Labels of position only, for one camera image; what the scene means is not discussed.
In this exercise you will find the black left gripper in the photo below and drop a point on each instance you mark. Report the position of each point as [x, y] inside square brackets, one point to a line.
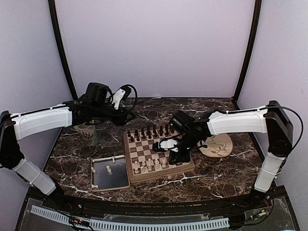
[120, 120]

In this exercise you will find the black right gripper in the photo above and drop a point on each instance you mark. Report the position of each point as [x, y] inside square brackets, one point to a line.
[179, 158]

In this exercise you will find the white chess king piece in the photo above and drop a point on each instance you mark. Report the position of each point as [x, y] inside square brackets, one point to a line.
[164, 164]

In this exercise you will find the white chess queen piece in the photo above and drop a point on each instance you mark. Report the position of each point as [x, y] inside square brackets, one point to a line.
[157, 164]

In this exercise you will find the white chess pawn piece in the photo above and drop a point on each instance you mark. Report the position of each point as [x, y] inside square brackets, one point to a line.
[149, 165]

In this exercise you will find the white chess knight piece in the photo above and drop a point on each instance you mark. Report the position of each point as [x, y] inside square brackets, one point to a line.
[143, 167]

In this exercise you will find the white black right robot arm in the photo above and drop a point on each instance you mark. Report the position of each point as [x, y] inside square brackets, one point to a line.
[270, 119]

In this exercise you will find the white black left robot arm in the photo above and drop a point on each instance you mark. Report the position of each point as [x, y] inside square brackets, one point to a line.
[97, 105]

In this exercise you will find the dark chess pieces row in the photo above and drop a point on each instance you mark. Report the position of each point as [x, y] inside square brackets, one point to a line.
[150, 132]

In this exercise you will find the wooden chess board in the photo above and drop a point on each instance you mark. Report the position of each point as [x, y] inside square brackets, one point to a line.
[141, 151]

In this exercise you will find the white chess pieces in tray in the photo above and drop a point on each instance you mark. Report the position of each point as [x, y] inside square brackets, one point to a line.
[102, 177]

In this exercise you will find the cream patterned mug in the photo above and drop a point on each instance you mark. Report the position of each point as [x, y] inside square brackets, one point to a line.
[88, 133]

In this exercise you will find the round bird pattern plate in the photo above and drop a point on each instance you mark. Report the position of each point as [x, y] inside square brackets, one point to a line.
[218, 146]

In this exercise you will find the metal tray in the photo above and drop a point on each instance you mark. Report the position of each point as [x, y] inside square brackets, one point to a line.
[120, 170]

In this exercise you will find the white perforated cable duct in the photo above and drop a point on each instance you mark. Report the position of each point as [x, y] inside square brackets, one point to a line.
[130, 223]

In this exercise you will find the black front rail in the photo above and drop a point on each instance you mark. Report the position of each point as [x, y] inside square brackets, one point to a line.
[173, 199]

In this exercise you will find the black left frame post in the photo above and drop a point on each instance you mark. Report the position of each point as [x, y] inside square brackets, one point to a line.
[60, 48]

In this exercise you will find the black frame post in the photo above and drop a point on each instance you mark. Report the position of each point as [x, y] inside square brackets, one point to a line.
[60, 48]
[249, 51]

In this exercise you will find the black right frame post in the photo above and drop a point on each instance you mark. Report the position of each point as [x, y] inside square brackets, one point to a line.
[249, 51]

